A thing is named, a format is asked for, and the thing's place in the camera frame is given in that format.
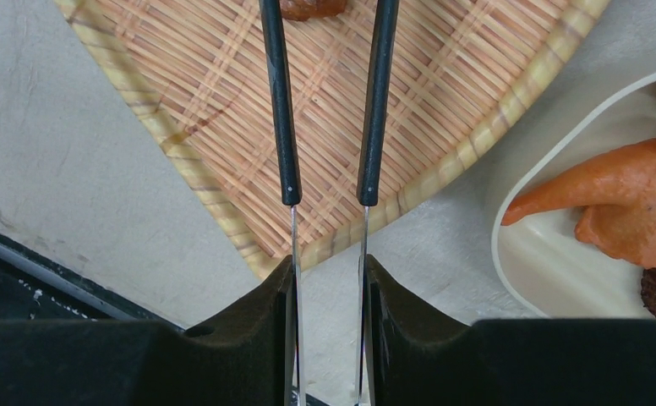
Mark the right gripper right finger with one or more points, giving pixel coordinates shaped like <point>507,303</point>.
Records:
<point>417,355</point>

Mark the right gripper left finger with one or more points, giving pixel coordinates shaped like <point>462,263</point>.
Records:
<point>242,355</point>

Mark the beige lunch box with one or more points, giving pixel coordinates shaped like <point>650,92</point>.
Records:
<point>538,259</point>

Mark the woven bamboo basket tray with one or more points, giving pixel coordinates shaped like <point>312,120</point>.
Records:
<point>194,74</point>

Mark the black metal tongs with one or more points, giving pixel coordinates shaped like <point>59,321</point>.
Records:
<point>375,116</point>

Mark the dark brown meat slice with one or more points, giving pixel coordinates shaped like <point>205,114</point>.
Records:
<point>302,10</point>

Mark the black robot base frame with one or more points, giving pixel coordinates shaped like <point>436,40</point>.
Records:
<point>34,289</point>

